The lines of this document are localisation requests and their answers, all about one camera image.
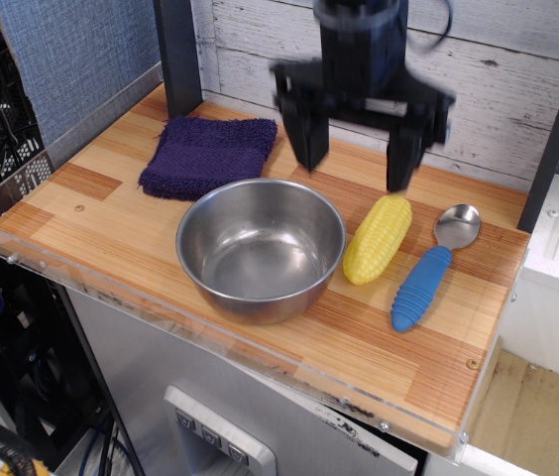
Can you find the silver metal pot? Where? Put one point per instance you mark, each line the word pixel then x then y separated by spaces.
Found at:
pixel 262 250

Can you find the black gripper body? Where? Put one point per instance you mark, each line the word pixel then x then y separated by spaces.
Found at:
pixel 363 50

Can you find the blue handled metal spoon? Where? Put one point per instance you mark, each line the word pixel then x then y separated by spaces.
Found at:
pixel 457 228

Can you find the purple rag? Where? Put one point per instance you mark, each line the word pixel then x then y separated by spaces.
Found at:
pixel 196 155

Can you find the blue fabric partition panel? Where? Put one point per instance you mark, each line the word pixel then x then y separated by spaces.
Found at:
pixel 74 56

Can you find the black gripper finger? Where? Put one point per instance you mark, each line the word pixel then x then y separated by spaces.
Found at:
pixel 307 128
pixel 410 136

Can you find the clear acrylic table guard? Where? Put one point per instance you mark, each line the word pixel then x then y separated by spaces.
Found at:
pixel 90 228

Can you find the black metal post left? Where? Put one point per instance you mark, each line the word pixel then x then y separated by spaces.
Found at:
pixel 179 58

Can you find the yellow plastic corn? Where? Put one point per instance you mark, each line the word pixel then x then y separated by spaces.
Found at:
pixel 377 239

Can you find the silver toy fridge cabinet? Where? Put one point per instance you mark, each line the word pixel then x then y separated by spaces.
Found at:
pixel 138 361

